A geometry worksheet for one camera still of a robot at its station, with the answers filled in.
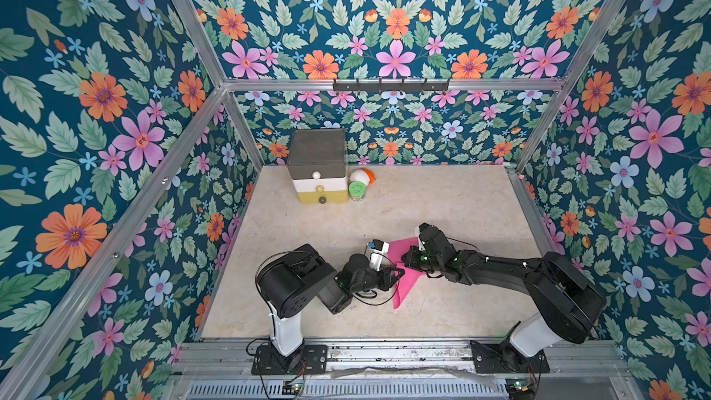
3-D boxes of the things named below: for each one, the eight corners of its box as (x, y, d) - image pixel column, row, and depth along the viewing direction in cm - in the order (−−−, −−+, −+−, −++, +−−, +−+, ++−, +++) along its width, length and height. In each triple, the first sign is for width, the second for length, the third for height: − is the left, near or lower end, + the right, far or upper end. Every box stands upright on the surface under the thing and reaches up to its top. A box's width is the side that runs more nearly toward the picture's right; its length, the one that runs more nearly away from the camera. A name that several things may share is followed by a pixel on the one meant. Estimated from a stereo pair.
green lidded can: (347, 198, 111) (345, 191, 107) (352, 187, 115) (352, 179, 111) (362, 202, 110) (361, 195, 106) (367, 190, 114) (367, 183, 110)
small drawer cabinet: (290, 208, 108) (275, 173, 93) (302, 159, 127) (291, 123, 111) (347, 208, 108) (341, 173, 93) (351, 159, 127) (347, 122, 111)
